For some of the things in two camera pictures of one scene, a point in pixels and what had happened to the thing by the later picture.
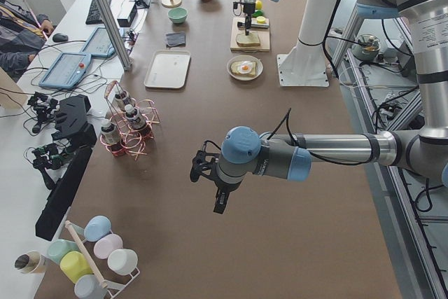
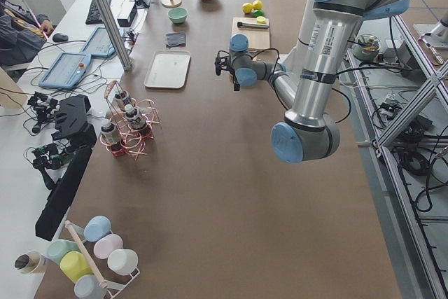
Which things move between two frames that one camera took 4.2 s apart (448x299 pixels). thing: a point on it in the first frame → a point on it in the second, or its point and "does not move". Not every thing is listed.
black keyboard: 93,17 does not move
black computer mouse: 60,37 does not move
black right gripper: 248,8 → 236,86
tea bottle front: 134,119 does not move
